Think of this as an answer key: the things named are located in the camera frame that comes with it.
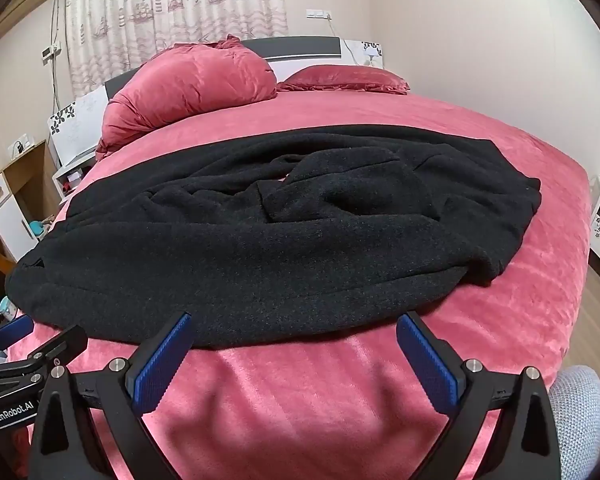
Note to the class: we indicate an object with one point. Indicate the white cabinet door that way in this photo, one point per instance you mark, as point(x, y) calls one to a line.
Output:
point(10, 220)

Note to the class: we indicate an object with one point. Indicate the white ship print curtain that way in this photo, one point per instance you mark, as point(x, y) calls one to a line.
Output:
point(180, 5)

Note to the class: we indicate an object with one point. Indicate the grey knit fabric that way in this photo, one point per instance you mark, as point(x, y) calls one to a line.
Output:
point(575, 410)

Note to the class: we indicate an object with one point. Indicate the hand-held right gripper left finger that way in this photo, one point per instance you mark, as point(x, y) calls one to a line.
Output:
point(157, 370)

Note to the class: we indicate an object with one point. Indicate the white floral bedside panel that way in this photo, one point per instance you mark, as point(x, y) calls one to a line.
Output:
point(77, 120)
point(365, 52)

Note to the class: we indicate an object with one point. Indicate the white wall switch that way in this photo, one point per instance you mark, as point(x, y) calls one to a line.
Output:
point(51, 52)

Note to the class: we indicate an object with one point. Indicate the teal plastic container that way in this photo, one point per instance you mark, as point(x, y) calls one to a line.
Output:
point(37, 227)

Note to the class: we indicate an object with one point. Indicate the black wool coat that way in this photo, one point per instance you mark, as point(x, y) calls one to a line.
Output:
point(280, 260)

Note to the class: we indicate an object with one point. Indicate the wooden desk cabinet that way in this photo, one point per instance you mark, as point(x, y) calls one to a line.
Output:
point(30, 175)

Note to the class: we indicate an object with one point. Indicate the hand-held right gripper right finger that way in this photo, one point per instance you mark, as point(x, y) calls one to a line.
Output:
point(425, 365)

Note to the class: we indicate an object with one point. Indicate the white wall socket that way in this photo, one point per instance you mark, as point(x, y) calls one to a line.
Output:
point(317, 13)

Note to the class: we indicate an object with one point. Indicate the teal white container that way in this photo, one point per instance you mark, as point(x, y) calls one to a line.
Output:
point(6, 307)

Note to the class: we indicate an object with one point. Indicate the bed with pink sheet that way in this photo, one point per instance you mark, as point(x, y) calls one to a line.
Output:
point(330, 410)

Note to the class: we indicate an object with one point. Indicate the power strip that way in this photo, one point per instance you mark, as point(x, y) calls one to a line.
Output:
point(22, 143)

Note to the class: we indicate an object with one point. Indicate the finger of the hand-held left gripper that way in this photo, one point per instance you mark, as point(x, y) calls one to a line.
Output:
point(62, 344)
point(12, 332)

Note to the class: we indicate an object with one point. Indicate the small red item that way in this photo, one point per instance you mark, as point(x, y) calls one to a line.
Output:
point(68, 188)

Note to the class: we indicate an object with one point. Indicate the pink ruffled pillow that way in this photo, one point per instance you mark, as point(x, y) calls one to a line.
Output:
point(340, 79)

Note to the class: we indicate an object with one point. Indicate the white nightstand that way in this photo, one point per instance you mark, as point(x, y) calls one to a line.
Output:
point(70, 172)

